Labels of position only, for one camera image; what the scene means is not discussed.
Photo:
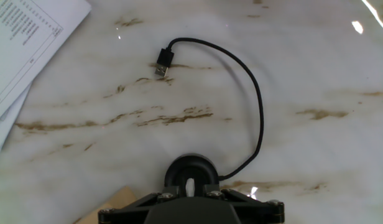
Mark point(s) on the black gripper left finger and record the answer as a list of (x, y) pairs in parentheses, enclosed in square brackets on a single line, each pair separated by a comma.
[(126, 213)]

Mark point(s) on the black round docking station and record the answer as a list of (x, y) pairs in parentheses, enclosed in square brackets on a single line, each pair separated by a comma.
[(191, 165)]

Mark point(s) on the marble patterned sheet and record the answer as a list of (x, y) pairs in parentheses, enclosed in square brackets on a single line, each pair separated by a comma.
[(210, 140)]

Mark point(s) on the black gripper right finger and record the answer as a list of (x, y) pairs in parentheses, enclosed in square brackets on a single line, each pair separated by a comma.
[(260, 213)]

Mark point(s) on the printed white paper sheet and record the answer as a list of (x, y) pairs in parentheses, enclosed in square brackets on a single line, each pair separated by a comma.
[(23, 46)]

